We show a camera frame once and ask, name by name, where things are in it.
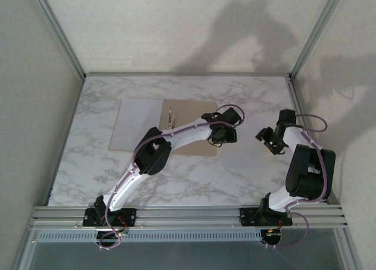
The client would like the white paper sheet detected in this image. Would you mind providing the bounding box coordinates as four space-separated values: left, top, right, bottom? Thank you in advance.
109 98 164 151

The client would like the aluminium frame post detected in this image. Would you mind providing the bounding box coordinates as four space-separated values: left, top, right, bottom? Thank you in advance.
288 0 347 80
28 0 87 79

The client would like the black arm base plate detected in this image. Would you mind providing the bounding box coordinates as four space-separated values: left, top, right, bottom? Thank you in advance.
239 206 294 226
82 208 138 227

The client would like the small lit controller board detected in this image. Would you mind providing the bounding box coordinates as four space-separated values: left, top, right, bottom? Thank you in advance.
96 230 127 244
260 228 283 244

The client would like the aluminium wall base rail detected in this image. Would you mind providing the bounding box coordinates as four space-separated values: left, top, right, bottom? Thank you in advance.
84 72 292 78

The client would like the aluminium table edge rail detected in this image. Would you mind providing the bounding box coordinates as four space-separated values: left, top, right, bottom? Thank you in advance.
28 204 350 230

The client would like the brown clipboard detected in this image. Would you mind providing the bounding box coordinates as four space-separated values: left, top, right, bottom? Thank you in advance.
108 97 219 158

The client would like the slotted grey cable duct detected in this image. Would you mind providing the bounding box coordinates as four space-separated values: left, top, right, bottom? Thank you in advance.
34 230 263 243

